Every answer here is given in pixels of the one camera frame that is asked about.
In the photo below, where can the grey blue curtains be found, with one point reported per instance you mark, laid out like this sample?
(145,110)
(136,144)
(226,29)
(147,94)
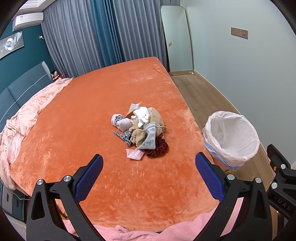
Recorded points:
(82,36)

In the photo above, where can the brown wall switch panel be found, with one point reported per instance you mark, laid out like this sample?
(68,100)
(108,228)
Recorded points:
(239,33)

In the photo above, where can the standing floor mirror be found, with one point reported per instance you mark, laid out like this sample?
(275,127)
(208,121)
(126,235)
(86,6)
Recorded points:
(178,40)

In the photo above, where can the white air conditioner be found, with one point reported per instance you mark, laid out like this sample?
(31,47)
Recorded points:
(27,20)

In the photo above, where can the tan fabric piece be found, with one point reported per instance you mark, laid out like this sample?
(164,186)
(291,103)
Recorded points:
(138,135)

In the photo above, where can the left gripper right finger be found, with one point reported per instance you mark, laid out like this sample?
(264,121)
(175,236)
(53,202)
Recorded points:
(254,220)

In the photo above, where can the plush toy by headboard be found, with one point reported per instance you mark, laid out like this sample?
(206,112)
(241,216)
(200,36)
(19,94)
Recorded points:
(55,75)

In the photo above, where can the dark red scrunchie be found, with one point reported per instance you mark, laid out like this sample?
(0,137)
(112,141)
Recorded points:
(160,149)

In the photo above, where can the pink wrapper packet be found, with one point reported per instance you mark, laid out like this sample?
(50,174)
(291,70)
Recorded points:
(134,154)

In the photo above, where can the black white patterned band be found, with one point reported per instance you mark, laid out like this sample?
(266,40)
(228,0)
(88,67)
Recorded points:
(125,136)

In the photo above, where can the pink floral duvet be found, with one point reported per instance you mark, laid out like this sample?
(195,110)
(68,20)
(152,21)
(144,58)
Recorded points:
(19,125)

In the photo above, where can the grey drawstring pouch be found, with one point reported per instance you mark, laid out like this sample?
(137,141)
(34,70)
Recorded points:
(149,142)

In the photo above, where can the white cotton glove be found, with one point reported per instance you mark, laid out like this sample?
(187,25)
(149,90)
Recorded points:
(142,115)

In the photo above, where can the white lined trash bin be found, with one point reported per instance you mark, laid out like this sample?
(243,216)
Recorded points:
(230,138)

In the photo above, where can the framed wall picture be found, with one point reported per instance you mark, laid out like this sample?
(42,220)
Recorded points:
(11,43)

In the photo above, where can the rolled white grey sock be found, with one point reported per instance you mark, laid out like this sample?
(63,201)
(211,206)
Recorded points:
(120,122)

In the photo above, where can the orange bed blanket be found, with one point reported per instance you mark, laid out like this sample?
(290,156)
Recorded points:
(76,125)

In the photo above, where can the white paper receipt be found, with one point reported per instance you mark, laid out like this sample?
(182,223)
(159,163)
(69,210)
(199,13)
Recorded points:
(132,108)

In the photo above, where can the blue padded headboard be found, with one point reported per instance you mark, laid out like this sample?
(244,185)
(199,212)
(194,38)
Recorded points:
(22,89)

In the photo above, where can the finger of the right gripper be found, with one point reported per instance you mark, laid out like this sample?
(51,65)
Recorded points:
(283,185)

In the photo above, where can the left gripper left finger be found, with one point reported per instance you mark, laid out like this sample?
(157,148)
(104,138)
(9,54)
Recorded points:
(44,221)

